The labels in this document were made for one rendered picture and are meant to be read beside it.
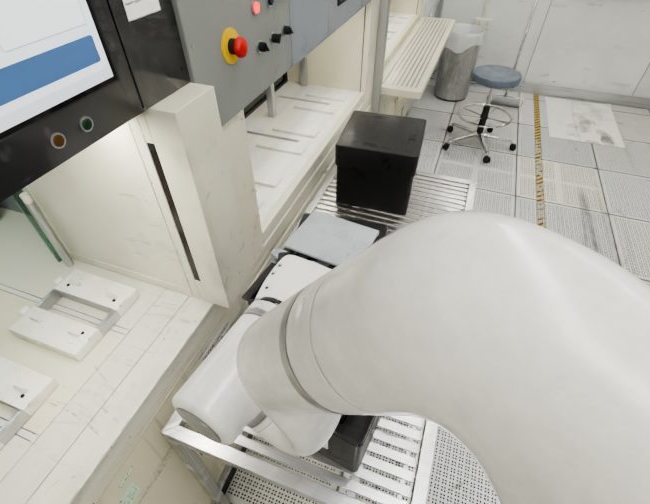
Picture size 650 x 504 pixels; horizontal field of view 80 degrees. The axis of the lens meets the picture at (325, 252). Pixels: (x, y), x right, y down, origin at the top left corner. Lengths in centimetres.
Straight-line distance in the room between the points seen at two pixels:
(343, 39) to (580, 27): 305
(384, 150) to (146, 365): 95
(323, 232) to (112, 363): 64
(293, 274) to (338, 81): 172
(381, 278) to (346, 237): 46
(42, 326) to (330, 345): 103
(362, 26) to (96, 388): 177
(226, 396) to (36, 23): 48
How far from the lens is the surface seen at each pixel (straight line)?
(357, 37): 210
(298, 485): 96
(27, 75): 62
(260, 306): 51
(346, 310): 18
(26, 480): 102
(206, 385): 46
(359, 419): 100
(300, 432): 39
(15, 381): 111
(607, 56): 490
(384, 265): 16
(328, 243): 61
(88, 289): 120
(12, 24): 61
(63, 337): 113
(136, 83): 74
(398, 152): 137
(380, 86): 230
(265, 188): 143
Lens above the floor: 169
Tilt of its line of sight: 44 degrees down
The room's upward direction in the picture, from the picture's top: straight up
